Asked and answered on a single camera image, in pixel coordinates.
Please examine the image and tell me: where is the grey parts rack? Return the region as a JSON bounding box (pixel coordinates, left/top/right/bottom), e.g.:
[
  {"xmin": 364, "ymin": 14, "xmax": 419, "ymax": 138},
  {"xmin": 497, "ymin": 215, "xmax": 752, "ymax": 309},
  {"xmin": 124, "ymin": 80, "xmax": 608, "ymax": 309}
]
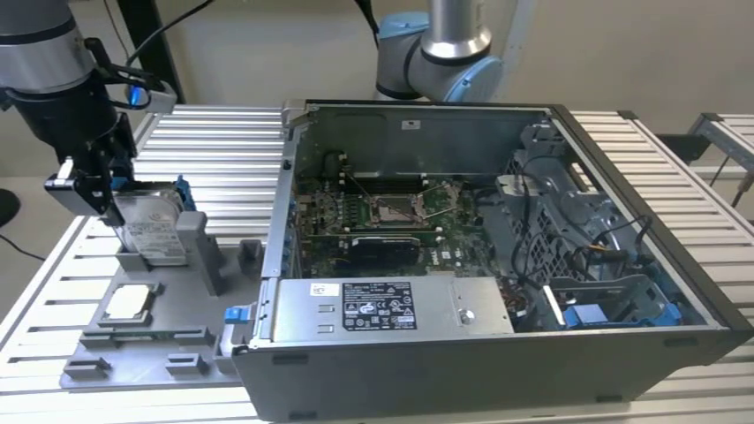
[{"xmin": 57, "ymin": 210, "xmax": 265, "ymax": 394}]

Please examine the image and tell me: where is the green motherboard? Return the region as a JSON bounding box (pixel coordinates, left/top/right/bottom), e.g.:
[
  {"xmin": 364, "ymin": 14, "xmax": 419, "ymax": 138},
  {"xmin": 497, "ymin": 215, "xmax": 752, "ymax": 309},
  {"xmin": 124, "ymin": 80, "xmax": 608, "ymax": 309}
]
[{"xmin": 291, "ymin": 175, "xmax": 523, "ymax": 284}]

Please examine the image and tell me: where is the blue disk carrier tab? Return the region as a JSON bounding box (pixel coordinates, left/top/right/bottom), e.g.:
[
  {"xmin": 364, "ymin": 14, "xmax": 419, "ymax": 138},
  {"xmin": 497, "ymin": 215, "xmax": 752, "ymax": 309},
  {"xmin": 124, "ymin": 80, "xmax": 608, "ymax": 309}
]
[{"xmin": 561, "ymin": 304, "xmax": 608, "ymax": 330}]

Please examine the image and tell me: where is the hard disk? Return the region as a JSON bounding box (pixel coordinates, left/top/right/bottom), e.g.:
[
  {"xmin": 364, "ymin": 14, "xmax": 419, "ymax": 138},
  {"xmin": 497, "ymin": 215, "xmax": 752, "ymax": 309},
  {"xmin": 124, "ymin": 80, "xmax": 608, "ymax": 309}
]
[{"xmin": 108, "ymin": 175, "xmax": 196, "ymax": 269}]

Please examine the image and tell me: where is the silver CPU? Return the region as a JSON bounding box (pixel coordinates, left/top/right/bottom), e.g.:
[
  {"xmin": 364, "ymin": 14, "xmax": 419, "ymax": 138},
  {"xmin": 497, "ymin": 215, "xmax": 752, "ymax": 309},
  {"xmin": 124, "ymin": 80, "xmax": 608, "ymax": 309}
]
[{"xmin": 102, "ymin": 285, "xmax": 156, "ymax": 321}]

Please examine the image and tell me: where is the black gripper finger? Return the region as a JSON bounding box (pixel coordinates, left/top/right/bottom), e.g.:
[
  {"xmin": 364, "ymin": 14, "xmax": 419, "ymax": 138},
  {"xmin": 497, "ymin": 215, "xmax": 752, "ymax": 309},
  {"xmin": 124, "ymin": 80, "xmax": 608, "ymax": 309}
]
[{"xmin": 86, "ymin": 172, "xmax": 126, "ymax": 227}]

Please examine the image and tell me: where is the black hanging cable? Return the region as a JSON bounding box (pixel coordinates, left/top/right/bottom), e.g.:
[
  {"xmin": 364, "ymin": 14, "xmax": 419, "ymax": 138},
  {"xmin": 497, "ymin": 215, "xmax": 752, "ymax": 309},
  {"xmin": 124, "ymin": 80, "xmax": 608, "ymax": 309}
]
[{"xmin": 351, "ymin": 0, "xmax": 383, "ymax": 48}]

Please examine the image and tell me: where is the green RAM stick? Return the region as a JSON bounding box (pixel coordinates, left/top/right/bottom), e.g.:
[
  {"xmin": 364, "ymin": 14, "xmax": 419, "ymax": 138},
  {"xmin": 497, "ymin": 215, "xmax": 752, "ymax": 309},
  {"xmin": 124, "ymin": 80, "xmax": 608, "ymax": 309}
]
[{"xmin": 110, "ymin": 331, "xmax": 178, "ymax": 343}]

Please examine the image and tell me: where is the silver power supply unit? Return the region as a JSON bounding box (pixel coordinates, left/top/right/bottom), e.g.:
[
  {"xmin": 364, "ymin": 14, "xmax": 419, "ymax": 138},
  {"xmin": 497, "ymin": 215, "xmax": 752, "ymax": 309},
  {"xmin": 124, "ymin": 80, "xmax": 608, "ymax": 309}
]
[{"xmin": 271, "ymin": 276, "xmax": 515, "ymax": 344}]

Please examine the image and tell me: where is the black vertical post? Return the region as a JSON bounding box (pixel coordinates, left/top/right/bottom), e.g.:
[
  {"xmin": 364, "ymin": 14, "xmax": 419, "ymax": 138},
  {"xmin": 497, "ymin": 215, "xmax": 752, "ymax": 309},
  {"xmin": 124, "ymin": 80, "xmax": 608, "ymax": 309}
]
[{"xmin": 114, "ymin": 0, "xmax": 186, "ymax": 105}]

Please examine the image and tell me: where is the thin metal locking lever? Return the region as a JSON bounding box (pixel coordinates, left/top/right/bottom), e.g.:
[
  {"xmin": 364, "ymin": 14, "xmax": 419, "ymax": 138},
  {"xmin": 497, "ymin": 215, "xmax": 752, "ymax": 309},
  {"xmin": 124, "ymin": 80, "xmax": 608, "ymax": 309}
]
[{"xmin": 343, "ymin": 170, "xmax": 373, "ymax": 199}]

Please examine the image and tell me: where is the black floor cable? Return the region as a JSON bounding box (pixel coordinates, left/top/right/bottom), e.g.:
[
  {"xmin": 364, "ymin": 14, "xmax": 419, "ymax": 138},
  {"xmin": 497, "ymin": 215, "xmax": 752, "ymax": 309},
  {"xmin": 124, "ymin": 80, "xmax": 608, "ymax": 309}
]
[{"xmin": 0, "ymin": 232, "xmax": 45, "ymax": 262}]

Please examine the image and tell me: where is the CPU socket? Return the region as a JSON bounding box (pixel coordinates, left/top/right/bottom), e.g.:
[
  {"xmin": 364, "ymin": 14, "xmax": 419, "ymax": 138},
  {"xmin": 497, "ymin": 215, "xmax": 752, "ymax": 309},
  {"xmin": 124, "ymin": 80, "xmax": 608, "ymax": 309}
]
[{"xmin": 367, "ymin": 193, "xmax": 427, "ymax": 227}]

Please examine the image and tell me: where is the black RAM slot bank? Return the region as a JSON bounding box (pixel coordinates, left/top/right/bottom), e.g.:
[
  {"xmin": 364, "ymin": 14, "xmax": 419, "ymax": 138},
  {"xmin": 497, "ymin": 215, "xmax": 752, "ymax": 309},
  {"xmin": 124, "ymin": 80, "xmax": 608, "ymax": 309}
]
[
  {"xmin": 343, "ymin": 223, "xmax": 444, "ymax": 236},
  {"xmin": 343, "ymin": 173, "xmax": 429, "ymax": 195}
]

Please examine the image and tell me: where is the metal socket cover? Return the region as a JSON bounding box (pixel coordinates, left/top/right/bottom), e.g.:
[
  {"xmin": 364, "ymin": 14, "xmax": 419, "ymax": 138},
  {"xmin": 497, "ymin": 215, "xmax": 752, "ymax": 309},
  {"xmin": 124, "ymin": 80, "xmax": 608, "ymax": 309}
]
[{"xmin": 419, "ymin": 183, "xmax": 465, "ymax": 218}]

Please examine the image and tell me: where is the metal slat side table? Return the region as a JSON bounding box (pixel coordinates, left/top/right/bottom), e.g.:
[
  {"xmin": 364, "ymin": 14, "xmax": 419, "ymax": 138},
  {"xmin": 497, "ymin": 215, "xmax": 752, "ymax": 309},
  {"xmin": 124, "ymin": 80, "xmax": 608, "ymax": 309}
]
[{"xmin": 687, "ymin": 113, "xmax": 754, "ymax": 178}]

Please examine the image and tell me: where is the black round stand foot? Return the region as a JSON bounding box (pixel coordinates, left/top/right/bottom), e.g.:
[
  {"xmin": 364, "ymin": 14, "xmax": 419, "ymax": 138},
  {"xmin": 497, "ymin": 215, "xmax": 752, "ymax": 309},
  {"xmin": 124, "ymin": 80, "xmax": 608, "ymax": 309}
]
[{"xmin": 0, "ymin": 188, "xmax": 22, "ymax": 227}]

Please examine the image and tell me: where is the black graphics card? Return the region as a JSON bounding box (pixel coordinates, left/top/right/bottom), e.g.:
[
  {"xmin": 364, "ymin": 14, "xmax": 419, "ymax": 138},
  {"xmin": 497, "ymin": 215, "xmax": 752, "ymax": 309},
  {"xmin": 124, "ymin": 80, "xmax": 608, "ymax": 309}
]
[{"xmin": 345, "ymin": 236, "xmax": 424, "ymax": 269}]

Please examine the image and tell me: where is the grey open PC case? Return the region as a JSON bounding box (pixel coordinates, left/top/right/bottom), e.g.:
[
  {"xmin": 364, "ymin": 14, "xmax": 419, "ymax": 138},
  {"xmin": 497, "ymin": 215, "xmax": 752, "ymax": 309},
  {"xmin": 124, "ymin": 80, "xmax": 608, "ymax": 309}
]
[{"xmin": 230, "ymin": 99, "xmax": 754, "ymax": 421}]

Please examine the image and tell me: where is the black wire with yellow strand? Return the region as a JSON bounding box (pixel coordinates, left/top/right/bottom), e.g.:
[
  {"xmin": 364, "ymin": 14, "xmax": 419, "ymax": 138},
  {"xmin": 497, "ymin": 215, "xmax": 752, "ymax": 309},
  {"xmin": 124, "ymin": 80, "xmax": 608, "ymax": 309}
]
[{"xmin": 573, "ymin": 214, "xmax": 652, "ymax": 271}]

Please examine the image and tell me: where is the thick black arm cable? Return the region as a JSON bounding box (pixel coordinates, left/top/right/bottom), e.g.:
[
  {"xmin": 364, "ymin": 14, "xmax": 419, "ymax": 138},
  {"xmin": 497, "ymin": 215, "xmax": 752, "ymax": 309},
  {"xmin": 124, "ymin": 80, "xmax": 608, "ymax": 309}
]
[{"xmin": 121, "ymin": 0, "xmax": 216, "ymax": 85}]

